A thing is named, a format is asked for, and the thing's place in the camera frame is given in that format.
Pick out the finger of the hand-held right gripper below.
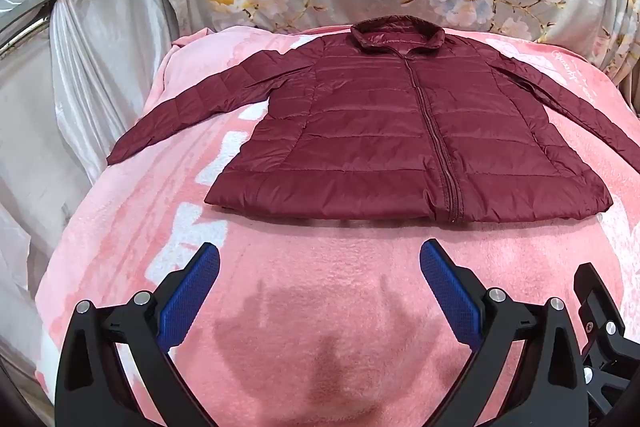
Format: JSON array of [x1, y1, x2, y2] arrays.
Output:
[[573, 262, 627, 350], [581, 320, 640, 414]]

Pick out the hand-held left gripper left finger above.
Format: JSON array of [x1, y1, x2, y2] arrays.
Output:
[[55, 242, 221, 427]]

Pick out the pink patterned blanket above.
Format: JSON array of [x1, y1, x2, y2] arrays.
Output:
[[34, 26, 640, 427]]

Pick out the white satin curtain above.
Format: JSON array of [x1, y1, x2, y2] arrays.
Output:
[[0, 0, 182, 380]]

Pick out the maroon puffer jacket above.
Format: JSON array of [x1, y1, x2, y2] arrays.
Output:
[[106, 19, 640, 226]]

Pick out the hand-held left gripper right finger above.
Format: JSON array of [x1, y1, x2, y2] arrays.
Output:
[[419, 239, 591, 427]]

